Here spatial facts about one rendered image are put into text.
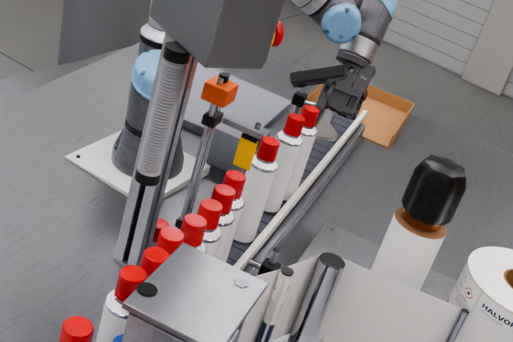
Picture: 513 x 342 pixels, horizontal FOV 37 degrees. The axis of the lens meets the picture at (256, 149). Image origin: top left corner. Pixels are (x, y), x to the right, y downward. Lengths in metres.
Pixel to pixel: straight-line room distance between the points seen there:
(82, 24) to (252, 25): 2.85
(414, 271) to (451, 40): 4.57
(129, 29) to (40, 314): 2.71
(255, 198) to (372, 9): 0.50
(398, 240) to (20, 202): 0.68
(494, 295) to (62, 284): 0.68
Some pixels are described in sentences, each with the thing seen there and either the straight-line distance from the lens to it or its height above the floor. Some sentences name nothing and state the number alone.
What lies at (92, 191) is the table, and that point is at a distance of 1.53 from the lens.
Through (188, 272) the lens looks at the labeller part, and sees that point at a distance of 0.85.
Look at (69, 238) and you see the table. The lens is 1.39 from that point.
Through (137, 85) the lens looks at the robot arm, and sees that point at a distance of 1.51.
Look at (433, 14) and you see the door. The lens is 5.79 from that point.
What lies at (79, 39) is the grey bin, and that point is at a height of 0.21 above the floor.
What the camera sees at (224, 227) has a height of 1.03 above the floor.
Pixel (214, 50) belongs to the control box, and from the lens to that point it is 0.98.
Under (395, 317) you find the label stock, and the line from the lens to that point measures 1.14.
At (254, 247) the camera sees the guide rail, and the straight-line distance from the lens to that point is 1.33.
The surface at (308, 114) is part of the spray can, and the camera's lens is 1.48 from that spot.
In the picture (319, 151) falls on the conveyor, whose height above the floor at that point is 0.88.
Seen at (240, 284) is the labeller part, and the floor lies 1.15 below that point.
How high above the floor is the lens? 1.66
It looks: 27 degrees down
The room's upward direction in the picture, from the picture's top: 17 degrees clockwise
